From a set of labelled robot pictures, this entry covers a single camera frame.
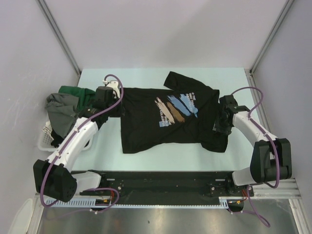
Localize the black printed t shirt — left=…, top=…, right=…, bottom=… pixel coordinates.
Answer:
left=120, top=72, right=228, bottom=154

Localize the white plastic laundry basket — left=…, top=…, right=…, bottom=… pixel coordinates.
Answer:
left=38, top=120, right=93, bottom=152

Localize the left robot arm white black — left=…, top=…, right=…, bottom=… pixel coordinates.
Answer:
left=33, top=80, right=123, bottom=207

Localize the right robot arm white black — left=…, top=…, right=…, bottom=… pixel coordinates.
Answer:
left=214, top=95, right=292, bottom=195

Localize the green t shirt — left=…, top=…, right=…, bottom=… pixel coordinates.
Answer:
left=58, top=86, right=96, bottom=112

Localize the grey t shirt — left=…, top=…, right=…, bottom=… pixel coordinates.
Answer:
left=45, top=93, right=79, bottom=138

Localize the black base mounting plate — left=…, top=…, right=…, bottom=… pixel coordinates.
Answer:
left=73, top=171, right=286, bottom=212

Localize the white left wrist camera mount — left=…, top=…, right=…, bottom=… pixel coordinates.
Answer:
left=102, top=79, right=121, bottom=99

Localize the right aluminium frame rail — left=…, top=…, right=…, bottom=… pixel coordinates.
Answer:
left=244, top=69, right=277, bottom=135

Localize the grey cable duct strip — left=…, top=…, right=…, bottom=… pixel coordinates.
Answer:
left=44, top=196, right=229, bottom=210

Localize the right aluminium corner post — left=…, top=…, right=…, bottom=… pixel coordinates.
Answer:
left=249, top=0, right=296, bottom=76

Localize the aluminium corner post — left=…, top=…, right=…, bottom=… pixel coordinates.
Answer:
left=249, top=0, right=296, bottom=76
left=36, top=0, right=82, bottom=77

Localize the left aluminium corner post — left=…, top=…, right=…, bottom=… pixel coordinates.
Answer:
left=36, top=0, right=82, bottom=77

